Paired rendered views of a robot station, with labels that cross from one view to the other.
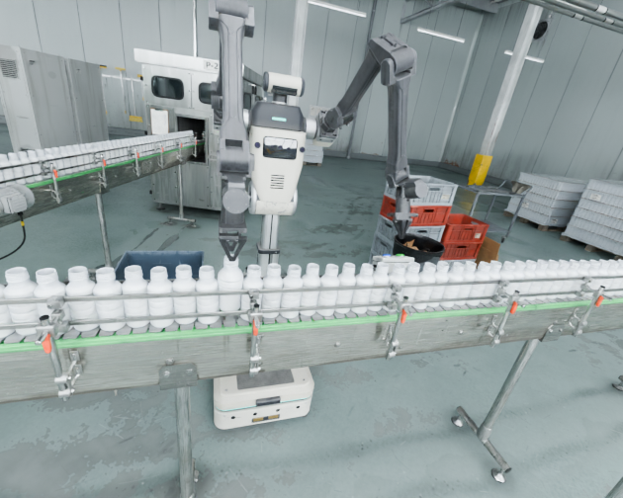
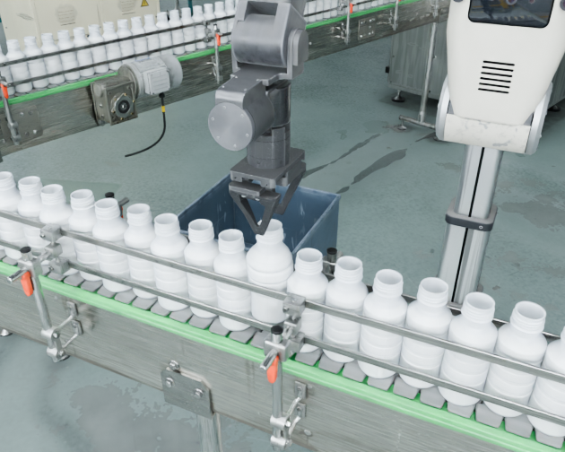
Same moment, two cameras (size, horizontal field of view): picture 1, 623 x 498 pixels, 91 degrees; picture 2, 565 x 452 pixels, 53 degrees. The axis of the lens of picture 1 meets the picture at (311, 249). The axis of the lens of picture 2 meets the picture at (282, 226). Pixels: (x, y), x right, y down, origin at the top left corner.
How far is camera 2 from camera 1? 0.39 m
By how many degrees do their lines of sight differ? 40
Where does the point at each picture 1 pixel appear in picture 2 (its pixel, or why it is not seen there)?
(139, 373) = (140, 365)
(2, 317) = (17, 235)
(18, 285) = (28, 199)
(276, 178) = (495, 69)
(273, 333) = (330, 391)
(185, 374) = (194, 395)
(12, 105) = not seen: outside the picture
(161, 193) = (403, 73)
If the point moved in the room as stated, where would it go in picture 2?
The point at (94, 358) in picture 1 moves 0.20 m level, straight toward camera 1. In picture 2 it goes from (91, 320) to (46, 409)
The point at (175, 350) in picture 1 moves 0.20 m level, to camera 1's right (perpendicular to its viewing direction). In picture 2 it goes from (179, 352) to (262, 420)
